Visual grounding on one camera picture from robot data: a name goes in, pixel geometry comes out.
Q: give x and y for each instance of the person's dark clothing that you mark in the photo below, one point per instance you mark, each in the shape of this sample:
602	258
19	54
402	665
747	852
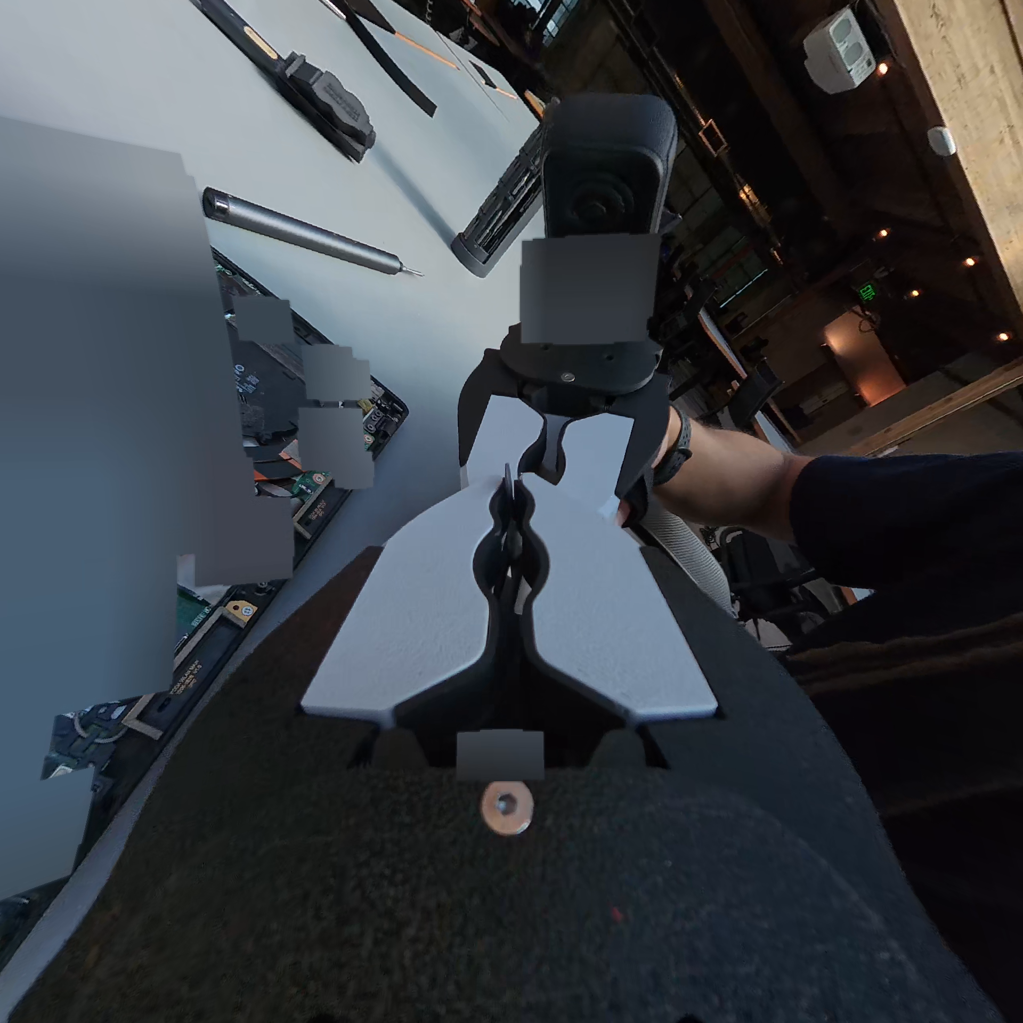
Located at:
919	759

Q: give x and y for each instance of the black laptop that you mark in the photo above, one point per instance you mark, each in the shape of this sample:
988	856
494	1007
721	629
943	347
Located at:
264	383

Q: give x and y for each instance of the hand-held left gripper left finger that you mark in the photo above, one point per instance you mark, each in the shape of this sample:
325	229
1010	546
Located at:
407	631

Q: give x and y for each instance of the black wristwatch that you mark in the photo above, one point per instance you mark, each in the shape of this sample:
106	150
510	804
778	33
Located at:
673	443

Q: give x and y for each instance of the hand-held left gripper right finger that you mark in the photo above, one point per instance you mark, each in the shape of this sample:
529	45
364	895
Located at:
623	631

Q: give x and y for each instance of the black electric screwdriver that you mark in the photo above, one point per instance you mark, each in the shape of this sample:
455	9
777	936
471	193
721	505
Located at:
320	236

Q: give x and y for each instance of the white desk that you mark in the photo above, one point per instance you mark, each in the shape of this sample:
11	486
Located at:
439	360

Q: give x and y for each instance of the grey screwdriver bit case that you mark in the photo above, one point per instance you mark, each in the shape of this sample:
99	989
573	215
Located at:
499	208

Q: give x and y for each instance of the person's right forearm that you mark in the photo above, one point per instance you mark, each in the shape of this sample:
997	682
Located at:
735	479

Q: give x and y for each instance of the white wall speaker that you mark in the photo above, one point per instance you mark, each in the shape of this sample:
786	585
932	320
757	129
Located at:
839	52

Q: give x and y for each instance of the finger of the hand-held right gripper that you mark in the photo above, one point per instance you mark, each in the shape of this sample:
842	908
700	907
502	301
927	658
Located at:
499	439
599	455

